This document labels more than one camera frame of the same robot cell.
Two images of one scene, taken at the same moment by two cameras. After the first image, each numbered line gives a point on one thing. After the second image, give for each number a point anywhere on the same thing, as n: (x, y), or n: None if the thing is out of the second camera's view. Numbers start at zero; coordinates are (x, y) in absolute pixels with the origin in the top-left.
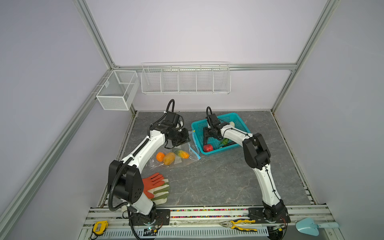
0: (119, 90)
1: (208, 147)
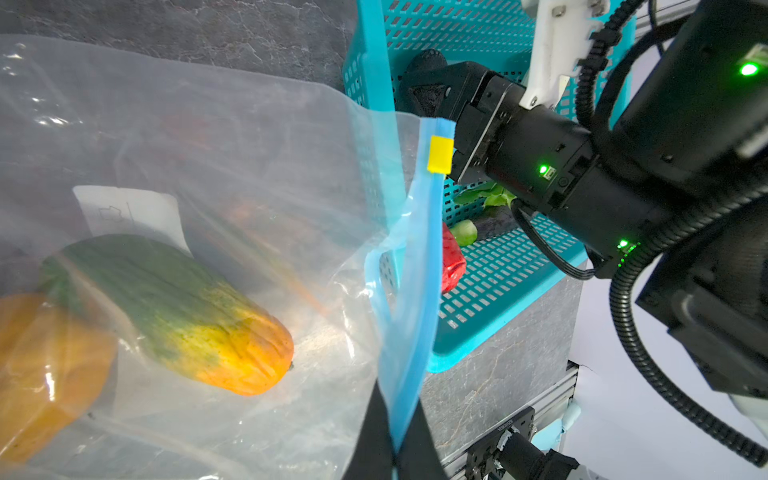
0: None
1: (453, 259)
